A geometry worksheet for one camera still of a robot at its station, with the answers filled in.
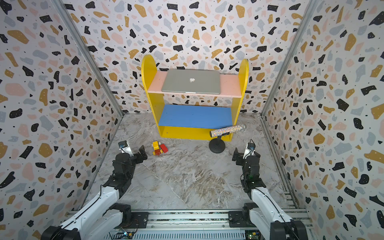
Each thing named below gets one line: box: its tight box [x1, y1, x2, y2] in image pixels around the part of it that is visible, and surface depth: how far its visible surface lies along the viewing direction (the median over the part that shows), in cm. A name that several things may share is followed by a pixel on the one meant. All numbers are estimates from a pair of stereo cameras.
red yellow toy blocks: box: [152, 140, 169, 156], surface depth 99 cm
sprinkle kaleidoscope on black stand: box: [209, 123, 246, 154], surface depth 89 cm
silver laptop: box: [161, 69, 221, 95], surface depth 83 cm
